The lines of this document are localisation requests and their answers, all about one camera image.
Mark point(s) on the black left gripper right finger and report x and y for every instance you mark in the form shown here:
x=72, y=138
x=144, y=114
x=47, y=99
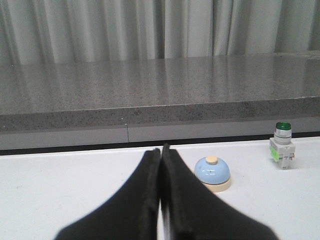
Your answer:
x=192, y=212

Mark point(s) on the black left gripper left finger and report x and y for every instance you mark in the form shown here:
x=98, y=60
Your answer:
x=130, y=214

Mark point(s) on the blue call bell cream base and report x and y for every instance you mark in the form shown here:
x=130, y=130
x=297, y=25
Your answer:
x=214, y=173

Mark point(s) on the grey stone counter ledge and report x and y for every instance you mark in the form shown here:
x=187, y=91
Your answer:
x=112, y=102

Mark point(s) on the grey pleated curtain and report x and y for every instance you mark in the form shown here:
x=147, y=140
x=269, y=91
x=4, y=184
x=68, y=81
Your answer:
x=63, y=31

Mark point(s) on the green pushbutton switch module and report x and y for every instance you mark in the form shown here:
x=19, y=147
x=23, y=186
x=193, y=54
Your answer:
x=282, y=149

